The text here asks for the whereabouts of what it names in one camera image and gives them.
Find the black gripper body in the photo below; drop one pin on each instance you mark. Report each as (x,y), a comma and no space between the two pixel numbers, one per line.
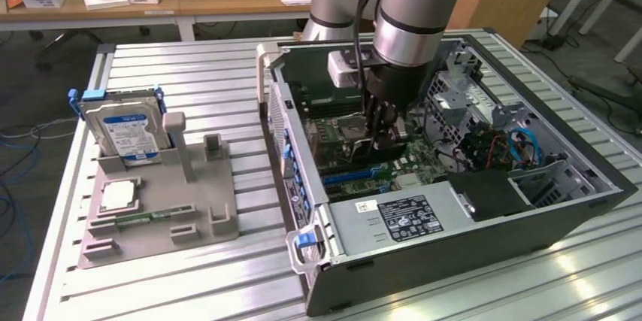
(396,86)

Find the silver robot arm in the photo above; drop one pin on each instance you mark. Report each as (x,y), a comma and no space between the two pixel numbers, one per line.
(416,9)

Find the CPU socket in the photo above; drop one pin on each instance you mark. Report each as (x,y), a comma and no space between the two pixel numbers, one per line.
(351,125)

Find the green motherboard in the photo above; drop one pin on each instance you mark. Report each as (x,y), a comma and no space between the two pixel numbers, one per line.
(420,159)

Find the perforated metal drive cage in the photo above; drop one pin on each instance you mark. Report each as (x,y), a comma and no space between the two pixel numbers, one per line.
(451,110)

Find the silver chipset heatsink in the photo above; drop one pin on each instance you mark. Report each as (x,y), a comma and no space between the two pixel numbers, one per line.
(411,182)

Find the long blue expansion slot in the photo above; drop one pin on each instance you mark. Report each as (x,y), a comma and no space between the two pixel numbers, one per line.
(351,177)

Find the black case lock tab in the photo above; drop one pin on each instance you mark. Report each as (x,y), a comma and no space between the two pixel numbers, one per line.
(288,104)

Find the blue slot cover latch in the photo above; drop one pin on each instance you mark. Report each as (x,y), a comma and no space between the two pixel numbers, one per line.
(287,151)

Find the black plastic shroud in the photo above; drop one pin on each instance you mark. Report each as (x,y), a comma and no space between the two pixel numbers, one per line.
(485,193)

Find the grey power supply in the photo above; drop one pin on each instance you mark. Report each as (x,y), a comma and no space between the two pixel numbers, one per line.
(351,223)

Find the metal disk bay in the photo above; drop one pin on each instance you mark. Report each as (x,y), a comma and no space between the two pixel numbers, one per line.
(551,185)

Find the blue case release latch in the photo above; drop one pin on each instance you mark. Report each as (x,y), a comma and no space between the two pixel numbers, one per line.
(303,241)

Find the black power brick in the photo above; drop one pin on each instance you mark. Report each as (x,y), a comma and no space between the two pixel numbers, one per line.
(555,42)

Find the black open PC case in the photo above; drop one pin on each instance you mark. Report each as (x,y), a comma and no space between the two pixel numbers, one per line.
(451,261)

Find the black floor stand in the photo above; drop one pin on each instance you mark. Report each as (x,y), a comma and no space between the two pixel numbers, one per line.
(611,91)

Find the grey parts rack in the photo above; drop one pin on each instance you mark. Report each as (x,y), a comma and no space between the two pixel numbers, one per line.
(165,200)

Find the hard disk blue caddy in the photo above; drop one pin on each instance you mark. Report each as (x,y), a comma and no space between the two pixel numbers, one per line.
(125,133)

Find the green RAM stick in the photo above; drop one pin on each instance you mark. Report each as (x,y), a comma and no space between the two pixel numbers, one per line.
(145,218)

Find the silver CPU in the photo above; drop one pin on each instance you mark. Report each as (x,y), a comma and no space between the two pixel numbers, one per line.
(120,196)

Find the wooden desk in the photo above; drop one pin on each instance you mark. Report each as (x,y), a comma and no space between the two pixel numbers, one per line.
(74,14)

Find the black office chair base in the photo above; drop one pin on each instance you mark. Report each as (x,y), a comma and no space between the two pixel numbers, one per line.
(65,41)

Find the orange card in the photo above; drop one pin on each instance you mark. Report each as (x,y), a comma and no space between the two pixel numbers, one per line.
(14,1)

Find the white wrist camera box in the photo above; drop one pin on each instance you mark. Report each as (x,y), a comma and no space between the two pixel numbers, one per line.
(343,69)

